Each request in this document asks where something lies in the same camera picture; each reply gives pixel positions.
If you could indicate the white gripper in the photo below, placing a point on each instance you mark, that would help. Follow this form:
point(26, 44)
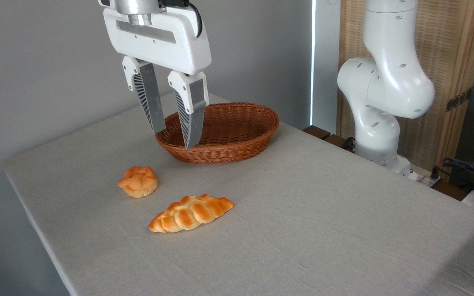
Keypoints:
point(159, 45)

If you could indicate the long braided bread loaf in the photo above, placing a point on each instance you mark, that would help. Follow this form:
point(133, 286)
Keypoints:
point(191, 213)

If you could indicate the brown wicker oval basket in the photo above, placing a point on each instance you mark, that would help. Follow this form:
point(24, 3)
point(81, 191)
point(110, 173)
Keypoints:
point(228, 152)

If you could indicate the round knotted bread roll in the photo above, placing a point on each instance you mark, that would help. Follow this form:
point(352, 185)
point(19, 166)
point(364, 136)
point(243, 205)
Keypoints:
point(138, 182)

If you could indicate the dark wooden bench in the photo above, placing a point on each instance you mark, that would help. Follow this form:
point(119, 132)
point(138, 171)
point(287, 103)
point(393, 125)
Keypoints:
point(317, 131)

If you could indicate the beige linen tablecloth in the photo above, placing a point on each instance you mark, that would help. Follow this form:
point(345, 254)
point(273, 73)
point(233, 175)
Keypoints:
point(303, 226)

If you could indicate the brass screen hinge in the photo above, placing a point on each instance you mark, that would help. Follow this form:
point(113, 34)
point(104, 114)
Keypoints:
point(459, 99)

